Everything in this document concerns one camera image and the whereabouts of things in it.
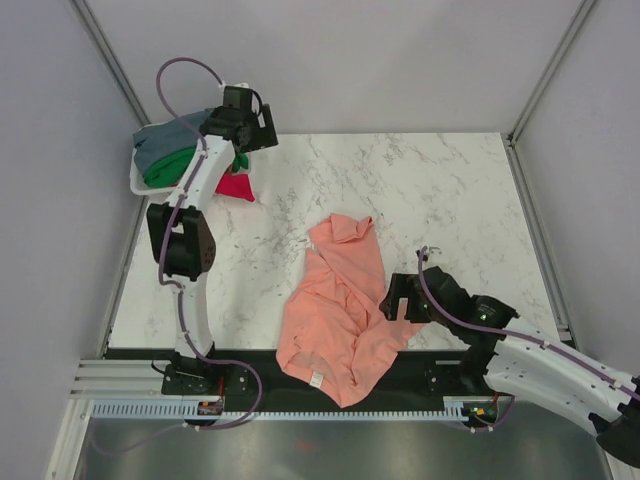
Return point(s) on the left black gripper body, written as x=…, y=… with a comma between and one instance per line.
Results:
x=251, y=123

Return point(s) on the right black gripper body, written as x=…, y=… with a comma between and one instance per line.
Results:
x=435, y=315

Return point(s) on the salmon pink t shirt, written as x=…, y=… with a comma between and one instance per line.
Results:
x=333, y=335

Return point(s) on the white plastic laundry basket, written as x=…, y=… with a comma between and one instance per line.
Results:
x=137, y=182

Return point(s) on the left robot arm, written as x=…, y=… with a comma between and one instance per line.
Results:
x=182, y=243

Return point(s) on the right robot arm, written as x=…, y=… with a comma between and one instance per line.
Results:
x=508, y=354

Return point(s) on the red t shirt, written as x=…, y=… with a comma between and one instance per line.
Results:
x=236, y=186

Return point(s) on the green t shirt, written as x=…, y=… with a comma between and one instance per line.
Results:
x=167, y=171

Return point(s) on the grey blue t shirt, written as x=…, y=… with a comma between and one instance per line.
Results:
x=168, y=146

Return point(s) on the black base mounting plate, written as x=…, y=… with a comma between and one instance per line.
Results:
x=422, y=380

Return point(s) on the right aluminium frame post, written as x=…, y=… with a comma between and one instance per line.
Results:
x=552, y=67

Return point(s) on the aluminium frame post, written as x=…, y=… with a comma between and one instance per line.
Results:
x=99, y=39
x=552, y=67

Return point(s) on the left aluminium frame post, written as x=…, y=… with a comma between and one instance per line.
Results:
x=99, y=39

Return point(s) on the white slotted cable duct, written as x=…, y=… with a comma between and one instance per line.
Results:
x=194, y=410

